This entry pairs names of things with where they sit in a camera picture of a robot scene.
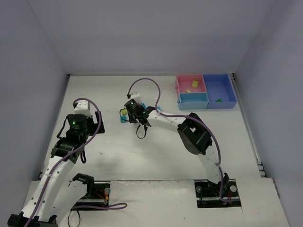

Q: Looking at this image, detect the light blue container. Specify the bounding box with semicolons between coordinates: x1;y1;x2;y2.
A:
177;92;209;110

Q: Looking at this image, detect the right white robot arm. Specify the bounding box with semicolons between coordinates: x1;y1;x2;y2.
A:
125;99;229;189

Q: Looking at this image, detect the pink container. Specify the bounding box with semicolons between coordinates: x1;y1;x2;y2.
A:
175;74;206;94

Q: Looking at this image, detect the purple cable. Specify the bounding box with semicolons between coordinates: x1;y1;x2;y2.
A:
21;97;128;227
127;78;230;201

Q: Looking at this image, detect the yellow-green small lego brick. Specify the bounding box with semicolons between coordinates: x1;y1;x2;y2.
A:
120;108;128;116

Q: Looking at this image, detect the periwinkle blue container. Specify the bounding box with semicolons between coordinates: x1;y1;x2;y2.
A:
203;74;237;109

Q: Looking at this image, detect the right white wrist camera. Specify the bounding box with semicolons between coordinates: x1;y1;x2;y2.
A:
127;91;142;105

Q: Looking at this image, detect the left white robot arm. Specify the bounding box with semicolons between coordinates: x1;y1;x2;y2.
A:
7;111;105;227

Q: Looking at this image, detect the blue small lego brick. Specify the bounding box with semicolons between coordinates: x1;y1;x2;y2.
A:
120;116;129;123

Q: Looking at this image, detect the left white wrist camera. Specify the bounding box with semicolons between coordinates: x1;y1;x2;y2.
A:
73;100;91;117

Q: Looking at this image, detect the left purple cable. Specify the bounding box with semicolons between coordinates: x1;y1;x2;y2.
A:
21;97;128;227

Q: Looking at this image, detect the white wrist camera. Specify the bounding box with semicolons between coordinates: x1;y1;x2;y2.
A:
73;100;91;117
127;91;142;105

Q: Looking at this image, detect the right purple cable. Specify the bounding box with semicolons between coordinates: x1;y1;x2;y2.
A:
127;78;230;201

